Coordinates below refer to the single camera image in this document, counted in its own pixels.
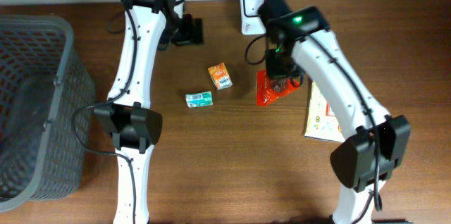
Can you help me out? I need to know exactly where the grey plastic mesh basket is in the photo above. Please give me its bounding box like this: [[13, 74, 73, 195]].
[[1, 15, 96, 212]]

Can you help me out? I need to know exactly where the orange Kleenex tissue pack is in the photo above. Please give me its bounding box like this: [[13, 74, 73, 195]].
[[208, 63, 233, 90]]

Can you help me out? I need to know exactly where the yellow wet wipes pack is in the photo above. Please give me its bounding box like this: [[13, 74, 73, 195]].
[[304, 82, 345, 142]]

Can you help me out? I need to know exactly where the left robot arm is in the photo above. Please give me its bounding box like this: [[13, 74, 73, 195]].
[[94, 0, 204, 223]]

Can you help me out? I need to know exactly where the red snack bag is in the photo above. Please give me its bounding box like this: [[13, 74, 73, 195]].
[[256, 70, 303, 106]]

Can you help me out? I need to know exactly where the green tissue pack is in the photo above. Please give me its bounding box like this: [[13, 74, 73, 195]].
[[185, 92, 214, 108]]

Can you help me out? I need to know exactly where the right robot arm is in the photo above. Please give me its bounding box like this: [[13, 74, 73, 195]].
[[257, 0, 412, 223]]

